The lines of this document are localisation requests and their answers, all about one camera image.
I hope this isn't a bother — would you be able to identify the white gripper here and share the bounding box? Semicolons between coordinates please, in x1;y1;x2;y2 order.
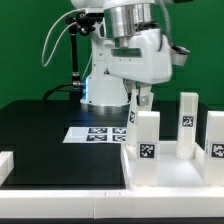
105;29;190;111

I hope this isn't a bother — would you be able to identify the white desk top tray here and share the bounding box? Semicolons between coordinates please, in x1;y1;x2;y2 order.
121;141;224;190

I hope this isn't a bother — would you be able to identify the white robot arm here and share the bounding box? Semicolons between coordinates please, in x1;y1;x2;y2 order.
71;0;192;113

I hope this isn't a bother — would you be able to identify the fiducial marker sheet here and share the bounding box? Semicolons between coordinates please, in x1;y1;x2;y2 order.
63;127;126;143

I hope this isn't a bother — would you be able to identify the white left barrier block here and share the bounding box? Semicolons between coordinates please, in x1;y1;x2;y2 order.
0;151;14;187

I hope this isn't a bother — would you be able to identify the black base cable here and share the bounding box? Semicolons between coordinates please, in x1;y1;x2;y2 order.
42;82;84;101

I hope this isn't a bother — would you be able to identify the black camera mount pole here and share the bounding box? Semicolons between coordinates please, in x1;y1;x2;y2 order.
65;12;95;101

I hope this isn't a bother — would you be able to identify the silver depth camera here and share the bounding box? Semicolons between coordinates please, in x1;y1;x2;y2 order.
85;8;104;21

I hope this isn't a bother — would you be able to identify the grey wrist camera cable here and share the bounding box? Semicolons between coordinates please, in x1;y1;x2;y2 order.
156;0;174;48

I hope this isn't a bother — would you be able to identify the white front barrier wall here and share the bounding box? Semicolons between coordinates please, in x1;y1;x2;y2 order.
0;187;224;219

